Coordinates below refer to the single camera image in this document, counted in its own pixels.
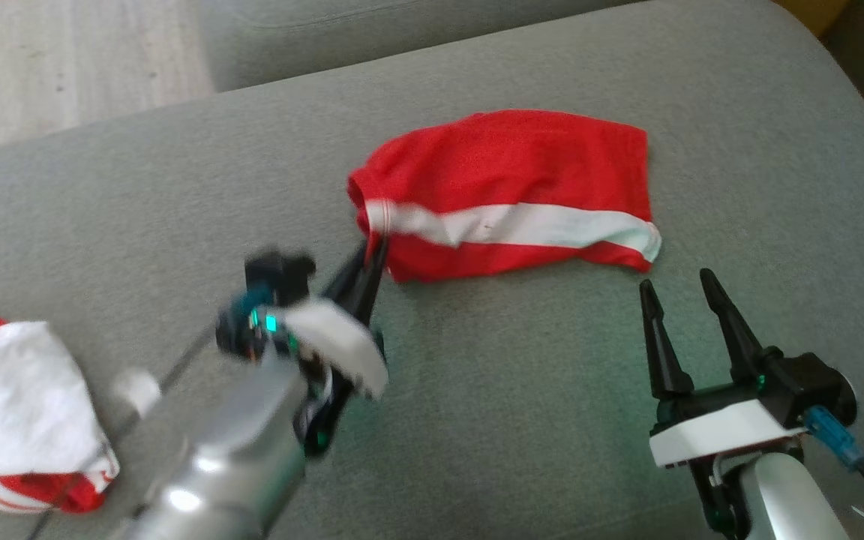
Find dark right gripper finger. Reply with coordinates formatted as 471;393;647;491
639;279;696;401
699;268;764;386

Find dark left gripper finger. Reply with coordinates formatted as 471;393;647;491
323;244;371;305
349;236;390;326

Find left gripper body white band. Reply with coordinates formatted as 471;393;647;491
214;294;390;458

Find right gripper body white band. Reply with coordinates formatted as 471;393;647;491
649;346;809;540

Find red shorts with white stripe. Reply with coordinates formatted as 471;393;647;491
347;109;662;284

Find red and white lettered jersey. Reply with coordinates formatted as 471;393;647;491
0;300;121;515

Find yellow sofa back cushion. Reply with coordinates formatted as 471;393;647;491
773;0;853;37

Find blue plug with black cable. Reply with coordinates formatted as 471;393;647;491
803;405;864;521

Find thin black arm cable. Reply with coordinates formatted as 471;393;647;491
27;330;223;540

